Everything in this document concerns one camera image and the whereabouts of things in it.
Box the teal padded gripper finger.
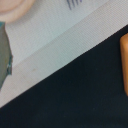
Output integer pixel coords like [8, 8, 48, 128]
[0, 22, 13, 89]

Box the white toy fish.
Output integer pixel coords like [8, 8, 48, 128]
[66, 0, 82, 10]

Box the round wooden plate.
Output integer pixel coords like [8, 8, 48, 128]
[0, 0, 36, 23]

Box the yellow toy bread slice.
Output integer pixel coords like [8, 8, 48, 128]
[120, 33, 128, 96]

